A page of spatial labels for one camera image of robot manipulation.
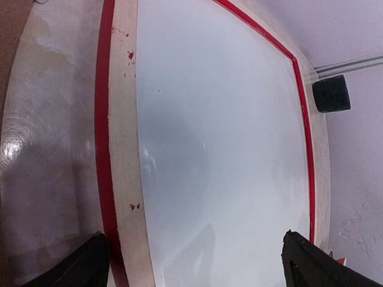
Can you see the white orange bowl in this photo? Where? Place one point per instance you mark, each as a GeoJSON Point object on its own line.
{"type": "Point", "coordinates": [342, 260]}

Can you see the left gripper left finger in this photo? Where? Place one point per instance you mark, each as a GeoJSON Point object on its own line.
{"type": "Point", "coordinates": [88, 265]}

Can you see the cat and books photo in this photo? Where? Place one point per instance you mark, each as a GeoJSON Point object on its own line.
{"type": "Point", "coordinates": [222, 147]}

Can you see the dark green mug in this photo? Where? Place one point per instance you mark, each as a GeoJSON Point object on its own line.
{"type": "Point", "coordinates": [331, 94]}

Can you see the red wooden picture frame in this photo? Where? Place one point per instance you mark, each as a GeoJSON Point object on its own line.
{"type": "Point", "coordinates": [117, 136]}

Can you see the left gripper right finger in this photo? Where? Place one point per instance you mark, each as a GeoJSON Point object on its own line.
{"type": "Point", "coordinates": [307, 265]}

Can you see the right aluminium post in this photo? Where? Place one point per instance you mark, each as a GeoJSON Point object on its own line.
{"type": "Point", "coordinates": [347, 66]}

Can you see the brown backing board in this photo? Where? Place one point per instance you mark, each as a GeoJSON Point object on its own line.
{"type": "Point", "coordinates": [14, 15]}

